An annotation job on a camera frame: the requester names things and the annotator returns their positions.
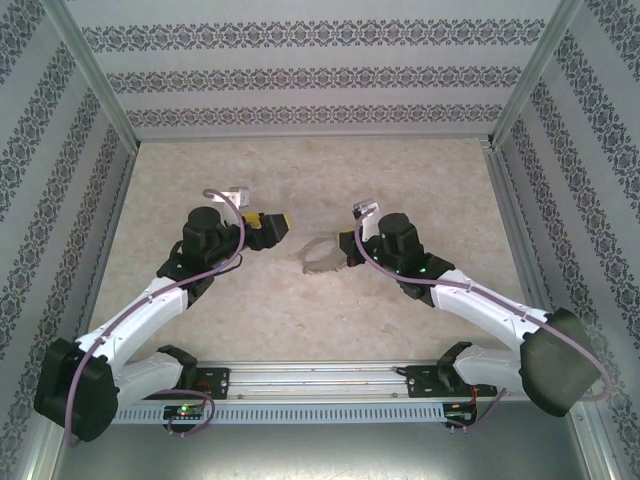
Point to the aluminium side rail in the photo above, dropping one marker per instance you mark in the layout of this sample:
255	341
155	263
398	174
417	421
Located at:
520	225
114	225

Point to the green circuit board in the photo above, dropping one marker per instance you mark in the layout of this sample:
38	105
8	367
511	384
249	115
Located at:
184	412
460	417

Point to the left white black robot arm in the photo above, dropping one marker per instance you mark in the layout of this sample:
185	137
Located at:
150	312

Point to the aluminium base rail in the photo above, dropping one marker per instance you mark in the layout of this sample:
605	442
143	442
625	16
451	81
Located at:
310	380

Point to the grey sheet metal panel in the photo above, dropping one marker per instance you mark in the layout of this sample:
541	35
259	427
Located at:
320	455

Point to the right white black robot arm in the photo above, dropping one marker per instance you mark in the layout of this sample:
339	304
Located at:
480	310

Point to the aluminium frame post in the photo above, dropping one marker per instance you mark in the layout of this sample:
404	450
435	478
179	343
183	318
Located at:
98	75
536	75

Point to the round metal numbered key plate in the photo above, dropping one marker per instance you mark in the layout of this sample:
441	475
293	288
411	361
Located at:
330	262

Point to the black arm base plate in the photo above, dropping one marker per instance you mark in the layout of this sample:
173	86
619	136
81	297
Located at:
215	382
420	382

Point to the right white camera bracket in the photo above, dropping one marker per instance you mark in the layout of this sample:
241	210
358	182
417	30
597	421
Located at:
371	227

